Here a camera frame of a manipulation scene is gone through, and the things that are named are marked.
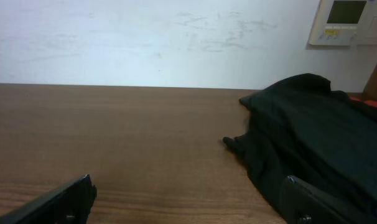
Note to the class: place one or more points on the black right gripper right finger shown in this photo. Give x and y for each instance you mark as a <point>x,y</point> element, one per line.
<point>302,203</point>

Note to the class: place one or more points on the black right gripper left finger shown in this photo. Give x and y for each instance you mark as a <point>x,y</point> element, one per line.
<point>69,203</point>

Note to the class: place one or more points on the black clothes pile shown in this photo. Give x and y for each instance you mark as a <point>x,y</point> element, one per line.
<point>299,126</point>

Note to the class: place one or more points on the white wall thermostat panel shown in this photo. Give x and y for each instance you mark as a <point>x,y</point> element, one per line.
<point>345,23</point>

